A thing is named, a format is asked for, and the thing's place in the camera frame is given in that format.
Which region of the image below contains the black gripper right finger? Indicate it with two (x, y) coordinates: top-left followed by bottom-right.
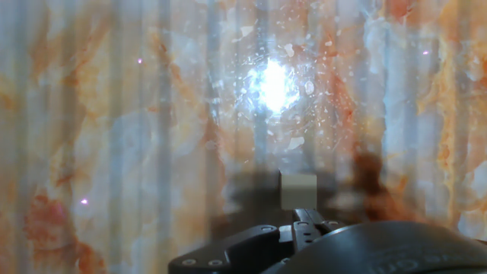
(306, 208), (345, 244)

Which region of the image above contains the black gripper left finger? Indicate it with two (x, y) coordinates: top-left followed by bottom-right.
(168, 208), (311, 274)

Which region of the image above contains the small light wooden cube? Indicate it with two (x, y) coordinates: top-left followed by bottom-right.
(279, 171), (318, 211)

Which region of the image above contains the orange marble pattern mat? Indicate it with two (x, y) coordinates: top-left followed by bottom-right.
(0, 0), (487, 274)

